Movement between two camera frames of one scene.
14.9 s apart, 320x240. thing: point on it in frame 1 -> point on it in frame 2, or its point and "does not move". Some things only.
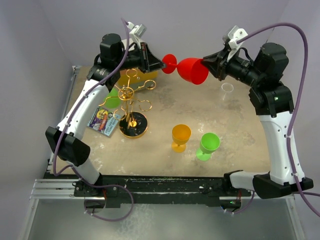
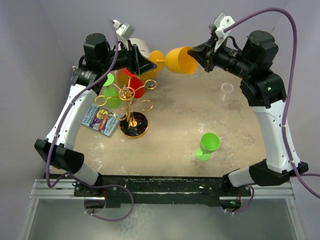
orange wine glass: (181, 135) -> (177, 59)
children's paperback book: (104, 121) does not move
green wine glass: (113, 102) does not move
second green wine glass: (209, 143) does not move
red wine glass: (191, 69) -> (136, 84)
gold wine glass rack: (132, 124) does not move
